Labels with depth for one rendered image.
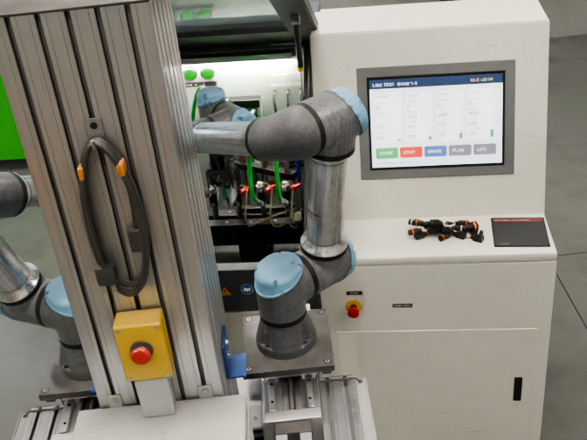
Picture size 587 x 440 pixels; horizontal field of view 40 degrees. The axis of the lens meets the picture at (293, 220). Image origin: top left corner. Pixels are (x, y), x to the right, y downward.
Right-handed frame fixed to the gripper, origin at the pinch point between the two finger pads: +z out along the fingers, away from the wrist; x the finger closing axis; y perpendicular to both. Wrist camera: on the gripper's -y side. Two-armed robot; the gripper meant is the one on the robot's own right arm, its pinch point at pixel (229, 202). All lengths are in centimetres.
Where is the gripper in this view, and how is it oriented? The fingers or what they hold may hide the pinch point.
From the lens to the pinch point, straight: 232.2
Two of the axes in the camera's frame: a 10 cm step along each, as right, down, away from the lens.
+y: -0.8, 5.3, -8.4
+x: 9.9, -0.3, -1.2
